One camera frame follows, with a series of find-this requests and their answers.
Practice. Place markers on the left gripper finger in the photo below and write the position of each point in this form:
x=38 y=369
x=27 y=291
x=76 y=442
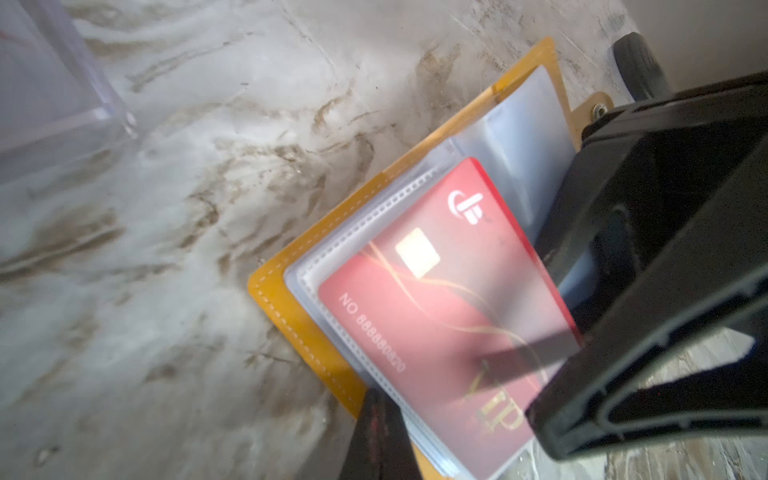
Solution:
x=380 y=447

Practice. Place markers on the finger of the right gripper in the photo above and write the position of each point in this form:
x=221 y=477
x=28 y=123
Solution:
x=673 y=194

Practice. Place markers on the yellow leather card holder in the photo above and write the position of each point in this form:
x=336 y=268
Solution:
x=525 y=136

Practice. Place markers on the clear acrylic card box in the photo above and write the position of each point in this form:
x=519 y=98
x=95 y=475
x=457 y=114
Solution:
x=56 y=102

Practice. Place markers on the black microphone stand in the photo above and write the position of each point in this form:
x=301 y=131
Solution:
x=639 y=69

